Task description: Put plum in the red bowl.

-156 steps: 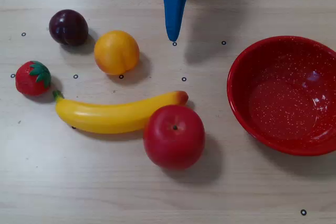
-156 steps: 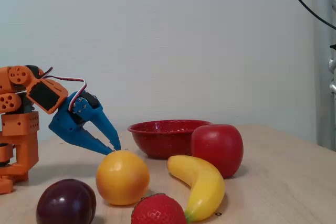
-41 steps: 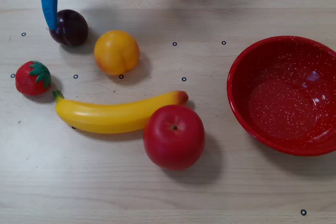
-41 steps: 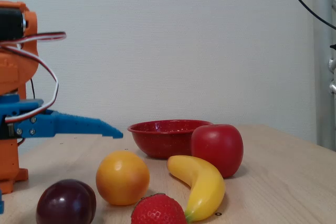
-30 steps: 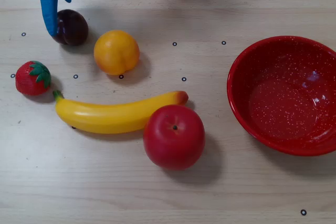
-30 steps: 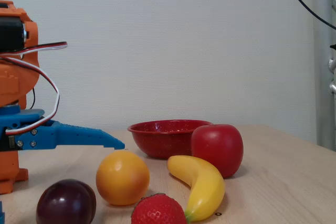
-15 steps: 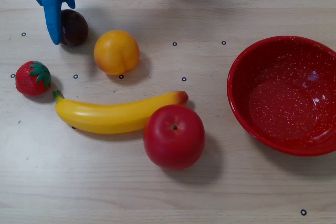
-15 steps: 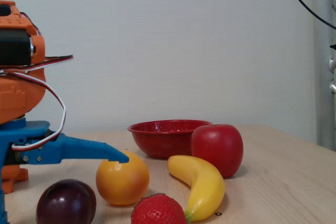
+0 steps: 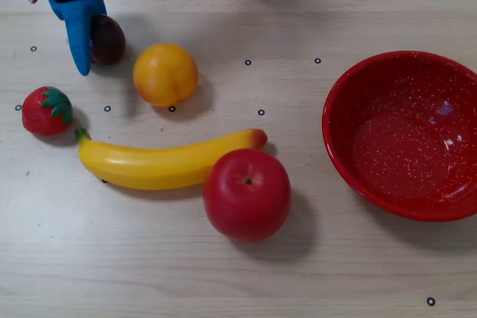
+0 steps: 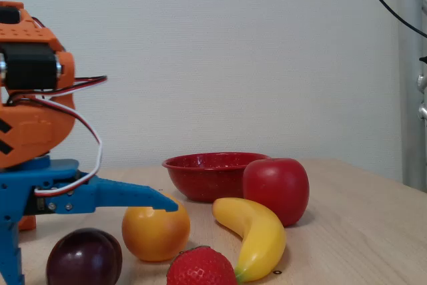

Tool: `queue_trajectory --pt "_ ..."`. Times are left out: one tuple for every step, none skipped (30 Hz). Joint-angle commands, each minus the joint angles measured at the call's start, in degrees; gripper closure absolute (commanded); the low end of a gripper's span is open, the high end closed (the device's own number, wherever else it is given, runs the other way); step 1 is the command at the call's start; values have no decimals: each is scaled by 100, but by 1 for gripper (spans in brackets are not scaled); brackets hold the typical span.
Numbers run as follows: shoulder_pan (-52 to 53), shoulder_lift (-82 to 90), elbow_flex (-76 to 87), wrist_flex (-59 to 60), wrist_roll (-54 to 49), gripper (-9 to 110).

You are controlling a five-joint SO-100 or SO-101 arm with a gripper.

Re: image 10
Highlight blue gripper body black servo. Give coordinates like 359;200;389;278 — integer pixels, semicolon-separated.
0;154;98;223

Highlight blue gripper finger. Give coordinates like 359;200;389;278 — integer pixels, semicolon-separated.
0;220;25;285
95;176;179;213

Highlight dark purple plum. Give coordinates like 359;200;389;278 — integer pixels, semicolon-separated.
45;228;123;285

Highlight orange robot base block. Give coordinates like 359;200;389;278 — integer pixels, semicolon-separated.
17;214;37;232

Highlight red speckled bowl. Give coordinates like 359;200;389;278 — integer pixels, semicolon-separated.
161;152;273;204

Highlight yellow orange peach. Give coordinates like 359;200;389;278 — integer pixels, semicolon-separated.
121;194;191;263

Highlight red strawberry green leaves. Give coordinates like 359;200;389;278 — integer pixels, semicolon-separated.
165;245;239;285

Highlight yellow banana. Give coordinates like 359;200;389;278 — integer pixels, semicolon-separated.
211;197;288;283

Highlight red apple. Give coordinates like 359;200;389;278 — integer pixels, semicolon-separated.
242;158;310;228

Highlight grey metal pole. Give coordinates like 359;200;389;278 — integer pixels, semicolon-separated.
396;0;427;194

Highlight red white black servo wire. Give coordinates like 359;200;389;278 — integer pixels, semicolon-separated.
6;75;109;198

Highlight thin black cable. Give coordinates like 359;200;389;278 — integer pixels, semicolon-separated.
356;0;427;39

